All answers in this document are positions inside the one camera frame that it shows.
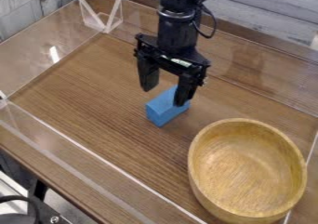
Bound black metal table leg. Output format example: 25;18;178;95
33;179;48;201

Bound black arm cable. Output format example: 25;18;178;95
190;4;219;40

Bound brown wooden bowl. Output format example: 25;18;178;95
187;118;309;224

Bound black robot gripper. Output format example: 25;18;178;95
134;33;210;107

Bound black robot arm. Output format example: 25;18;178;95
134;0;215;107

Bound blue rectangular block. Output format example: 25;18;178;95
146;86;190;127

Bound clear acrylic tray walls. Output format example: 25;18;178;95
0;0;318;224

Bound green Expo marker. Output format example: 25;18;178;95
171;59;192;67

